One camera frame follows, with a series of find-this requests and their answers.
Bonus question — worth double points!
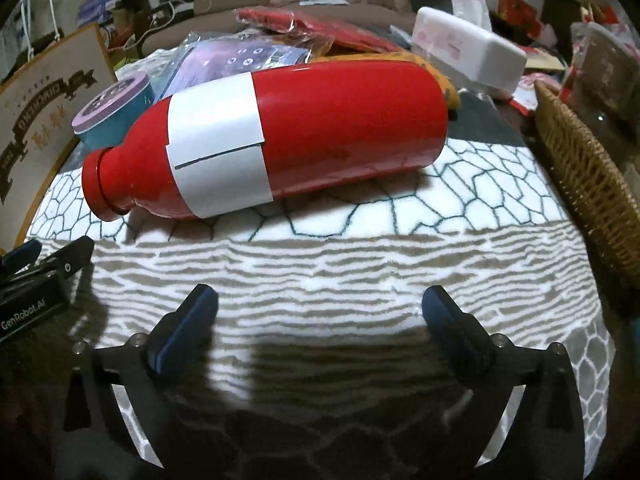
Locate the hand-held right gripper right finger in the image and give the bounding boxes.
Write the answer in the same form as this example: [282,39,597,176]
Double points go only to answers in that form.
[421,285,586,480]

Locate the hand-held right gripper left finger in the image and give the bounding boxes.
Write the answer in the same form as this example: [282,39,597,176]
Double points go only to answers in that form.
[55,282,221,480]

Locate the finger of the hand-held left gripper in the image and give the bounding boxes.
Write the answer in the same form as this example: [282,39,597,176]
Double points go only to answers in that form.
[27,235,96,282]
[0,239,44,277]

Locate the brown cardboard box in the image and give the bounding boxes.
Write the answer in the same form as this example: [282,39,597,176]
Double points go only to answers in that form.
[0,22,118,256]

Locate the red bottle with white label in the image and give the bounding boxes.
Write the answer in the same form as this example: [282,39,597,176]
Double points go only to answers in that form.
[81,60,449,221]

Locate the teal round tin purple lid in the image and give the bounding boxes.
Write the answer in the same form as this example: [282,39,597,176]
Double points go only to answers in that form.
[72,71,153,151]

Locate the wicker basket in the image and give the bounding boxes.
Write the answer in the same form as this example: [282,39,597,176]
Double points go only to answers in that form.
[534,80,640,287]

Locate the blue box stack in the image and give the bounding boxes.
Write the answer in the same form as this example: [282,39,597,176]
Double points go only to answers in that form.
[76,0,121,26]

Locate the purple packet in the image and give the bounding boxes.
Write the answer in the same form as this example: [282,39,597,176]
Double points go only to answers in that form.
[150,35,321,104]

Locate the white tissue pack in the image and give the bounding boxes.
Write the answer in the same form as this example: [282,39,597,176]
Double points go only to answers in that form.
[411,6,528,100]

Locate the translucent plastic box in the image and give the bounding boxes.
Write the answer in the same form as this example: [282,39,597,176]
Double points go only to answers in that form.
[582,22,640,127]

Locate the white paper bag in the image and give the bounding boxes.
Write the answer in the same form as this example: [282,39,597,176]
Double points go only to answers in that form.
[450,0,494,31]

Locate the red paper bags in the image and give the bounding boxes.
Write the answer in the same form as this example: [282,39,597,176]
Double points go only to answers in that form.
[498,0,544,24]

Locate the red packet in plastic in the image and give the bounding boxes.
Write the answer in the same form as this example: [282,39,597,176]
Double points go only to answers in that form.
[235,6,402,54]

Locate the white cords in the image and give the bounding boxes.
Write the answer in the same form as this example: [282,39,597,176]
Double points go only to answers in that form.
[144,0,197,37]

